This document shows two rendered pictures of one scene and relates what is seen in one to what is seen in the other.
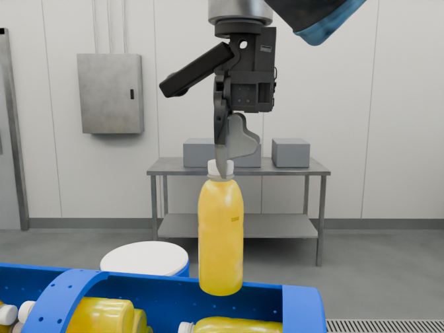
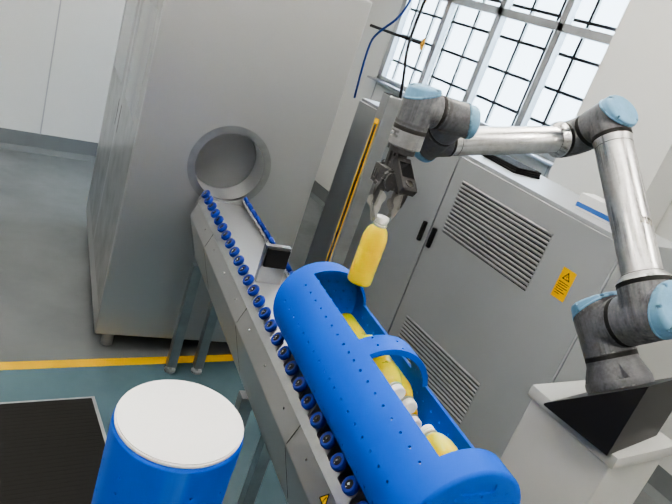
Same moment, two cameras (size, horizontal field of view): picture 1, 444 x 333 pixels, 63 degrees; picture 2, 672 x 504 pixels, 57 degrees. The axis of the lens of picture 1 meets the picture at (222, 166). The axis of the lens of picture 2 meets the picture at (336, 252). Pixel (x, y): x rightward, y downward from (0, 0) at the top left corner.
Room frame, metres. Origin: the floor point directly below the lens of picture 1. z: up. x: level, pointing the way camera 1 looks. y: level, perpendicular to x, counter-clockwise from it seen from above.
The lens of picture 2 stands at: (1.61, 1.23, 1.93)
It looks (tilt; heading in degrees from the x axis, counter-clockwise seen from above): 20 degrees down; 232
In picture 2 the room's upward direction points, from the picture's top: 20 degrees clockwise
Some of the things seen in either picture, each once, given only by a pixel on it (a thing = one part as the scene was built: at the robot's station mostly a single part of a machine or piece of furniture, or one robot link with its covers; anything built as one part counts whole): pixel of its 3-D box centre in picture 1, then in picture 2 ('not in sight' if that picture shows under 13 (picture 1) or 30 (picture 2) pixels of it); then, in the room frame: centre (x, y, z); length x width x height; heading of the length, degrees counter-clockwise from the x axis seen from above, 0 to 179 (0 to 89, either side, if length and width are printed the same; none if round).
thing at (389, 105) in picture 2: not in sight; (324, 288); (0.12, -0.67, 0.85); 0.06 x 0.06 x 1.70; 81
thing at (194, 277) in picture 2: not in sight; (183, 319); (0.43, -1.26, 0.31); 0.06 x 0.06 x 0.63; 81
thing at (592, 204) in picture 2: not in sight; (606, 211); (-1.06, -0.36, 1.48); 0.24 x 0.12 x 0.08; 98
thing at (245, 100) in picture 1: (244, 71); (394, 168); (0.53, -0.03, 1.59); 0.09 x 0.08 x 0.12; 81
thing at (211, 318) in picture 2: not in sight; (210, 321); (0.29, -1.24, 0.31); 0.06 x 0.06 x 0.63; 81
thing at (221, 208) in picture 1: (221, 230); (369, 252); (0.53, 0.00, 1.35); 0.07 x 0.07 x 0.19
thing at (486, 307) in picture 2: not in sight; (444, 271); (-1.09, -1.16, 0.72); 2.15 x 0.54 x 1.45; 90
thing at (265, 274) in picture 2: not in sight; (273, 265); (0.47, -0.56, 1.00); 0.10 x 0.04 x 0.15; 171
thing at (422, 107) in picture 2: not in sight; (418, 108); (0.53, -0.03, 1.76); 0.10 x 0.09 x 0.12; 164
